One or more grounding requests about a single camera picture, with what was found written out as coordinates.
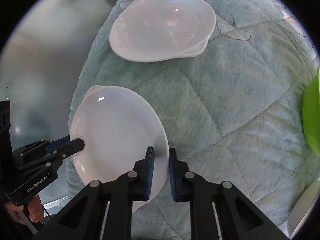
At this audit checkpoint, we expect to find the light blue quilted tablecloth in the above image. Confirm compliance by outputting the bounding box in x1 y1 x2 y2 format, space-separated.
71 0 319 231

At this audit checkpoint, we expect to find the green plastic bowl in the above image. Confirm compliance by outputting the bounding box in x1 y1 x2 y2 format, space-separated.
302 68 319 155

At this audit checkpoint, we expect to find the white plate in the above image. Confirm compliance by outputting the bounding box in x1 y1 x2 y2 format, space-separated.
66 86 169 199
109 0 216 62

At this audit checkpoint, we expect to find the person left hand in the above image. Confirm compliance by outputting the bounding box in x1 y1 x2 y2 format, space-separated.
3 194 45 224

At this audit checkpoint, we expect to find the white ceramic bowl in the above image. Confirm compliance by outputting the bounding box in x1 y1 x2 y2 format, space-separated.
287 181 319 239

